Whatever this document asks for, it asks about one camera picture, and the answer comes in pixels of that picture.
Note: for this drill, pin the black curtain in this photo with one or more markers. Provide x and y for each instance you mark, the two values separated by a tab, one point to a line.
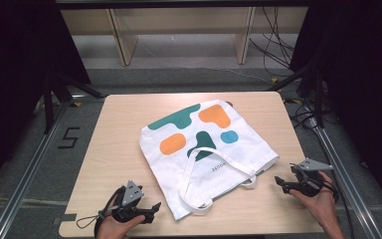
361	83
16	83

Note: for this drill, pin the person's left hand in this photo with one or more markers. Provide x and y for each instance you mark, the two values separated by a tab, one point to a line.
112	229

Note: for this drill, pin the person's right hand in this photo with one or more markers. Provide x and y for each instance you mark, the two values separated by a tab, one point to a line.
325	205

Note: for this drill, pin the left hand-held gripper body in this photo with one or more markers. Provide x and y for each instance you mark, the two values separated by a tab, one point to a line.
131	199

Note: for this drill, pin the white tote bag coloured shapes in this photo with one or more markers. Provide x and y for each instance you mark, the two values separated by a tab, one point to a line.
212	156

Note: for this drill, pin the black metal stand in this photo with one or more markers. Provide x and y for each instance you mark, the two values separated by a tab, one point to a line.
51	99
317	96

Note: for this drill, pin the black tape strip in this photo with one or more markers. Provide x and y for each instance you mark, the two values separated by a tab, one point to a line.
69	217

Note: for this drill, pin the aluminium rail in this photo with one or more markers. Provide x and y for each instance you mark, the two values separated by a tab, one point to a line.
344	176
30	169

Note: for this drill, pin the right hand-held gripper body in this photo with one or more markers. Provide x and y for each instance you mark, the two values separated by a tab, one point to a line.
308	181

